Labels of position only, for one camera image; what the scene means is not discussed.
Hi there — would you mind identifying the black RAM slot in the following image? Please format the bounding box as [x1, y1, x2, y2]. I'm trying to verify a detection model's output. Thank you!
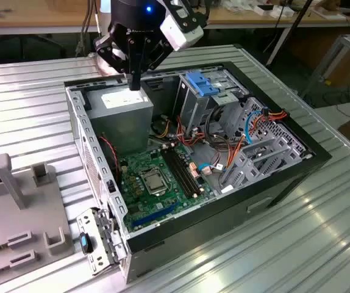
[169, 145, 201, 195]
[173, 144, 205, 193]
[165, 147, 196, 197]
[162, 148, 193, 198]

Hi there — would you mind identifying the grey metal drive cage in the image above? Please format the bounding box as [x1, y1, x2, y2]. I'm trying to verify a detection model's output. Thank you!
[173, 67, 251, 139]

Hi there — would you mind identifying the orange red power wire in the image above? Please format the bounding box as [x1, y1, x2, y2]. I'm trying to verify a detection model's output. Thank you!
[223, 108, 289, 172]

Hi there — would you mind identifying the grey parts rack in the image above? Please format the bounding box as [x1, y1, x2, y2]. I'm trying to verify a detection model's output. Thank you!
[0, 153, 74, 286]

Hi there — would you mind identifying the blue drive latch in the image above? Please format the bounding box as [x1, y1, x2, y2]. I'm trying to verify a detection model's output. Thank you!
[185, 71, 218, 97]

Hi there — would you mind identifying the purple grey wire bundle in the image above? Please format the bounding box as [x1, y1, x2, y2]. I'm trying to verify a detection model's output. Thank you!
[207, 148, 228, 173]

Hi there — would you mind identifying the wooden desk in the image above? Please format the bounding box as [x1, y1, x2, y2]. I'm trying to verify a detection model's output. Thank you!
[0, 0, 102, 36]
[201, 0, 350, 31]

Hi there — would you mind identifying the yellow black wire bundle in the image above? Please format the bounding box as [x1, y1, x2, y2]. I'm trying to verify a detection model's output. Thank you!
[149, 115, 177, 140]

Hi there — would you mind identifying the grey power supply unit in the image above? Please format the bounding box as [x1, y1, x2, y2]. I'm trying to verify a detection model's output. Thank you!
[85, 84, 155, 157]

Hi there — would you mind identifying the blue black latch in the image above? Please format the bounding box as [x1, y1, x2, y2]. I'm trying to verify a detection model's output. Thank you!
[79, 231, 94, 255]

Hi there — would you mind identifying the grey perforated disk bay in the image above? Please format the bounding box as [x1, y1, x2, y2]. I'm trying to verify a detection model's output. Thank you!
[220, 96, 313, 196]

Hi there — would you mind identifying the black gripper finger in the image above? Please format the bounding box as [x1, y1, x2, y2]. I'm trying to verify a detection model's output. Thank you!
[134, 38, 176, 91]
[93, 32, 135, 91]

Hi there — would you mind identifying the grey metal slot bracket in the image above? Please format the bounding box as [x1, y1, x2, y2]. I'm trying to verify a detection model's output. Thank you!
[76, 206, 129, 277]

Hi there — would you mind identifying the CPU socket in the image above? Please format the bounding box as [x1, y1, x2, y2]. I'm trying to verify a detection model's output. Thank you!
[139, 169, 170, 197]

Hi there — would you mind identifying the large white wrist camera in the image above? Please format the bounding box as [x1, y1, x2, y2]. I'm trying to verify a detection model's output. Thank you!
[159, 12, 205, 52]

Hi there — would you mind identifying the red orange wire bundle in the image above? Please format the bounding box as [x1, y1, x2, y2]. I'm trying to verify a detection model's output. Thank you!
[176, 115, 212, 148]

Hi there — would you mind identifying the blue expansion slot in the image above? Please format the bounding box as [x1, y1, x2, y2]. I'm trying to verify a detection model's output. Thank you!
[131, 202, 181, 229]

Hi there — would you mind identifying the green motherboard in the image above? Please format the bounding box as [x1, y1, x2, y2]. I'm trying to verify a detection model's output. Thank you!
[118, 142, 218, 233]

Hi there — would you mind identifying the red black fan wire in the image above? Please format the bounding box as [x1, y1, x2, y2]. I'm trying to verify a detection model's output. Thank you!
[98, 136, 123, 184]

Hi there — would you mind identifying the silver CPU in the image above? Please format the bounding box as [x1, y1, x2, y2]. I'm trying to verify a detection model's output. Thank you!
[144, 176, 164, 192]

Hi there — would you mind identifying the black PC case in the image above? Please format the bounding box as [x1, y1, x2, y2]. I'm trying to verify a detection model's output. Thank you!
[63, 60, 334, 285]

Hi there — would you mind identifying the light blue SATA wire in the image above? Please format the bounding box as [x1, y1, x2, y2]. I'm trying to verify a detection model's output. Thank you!
[199, 109, 270, 175]

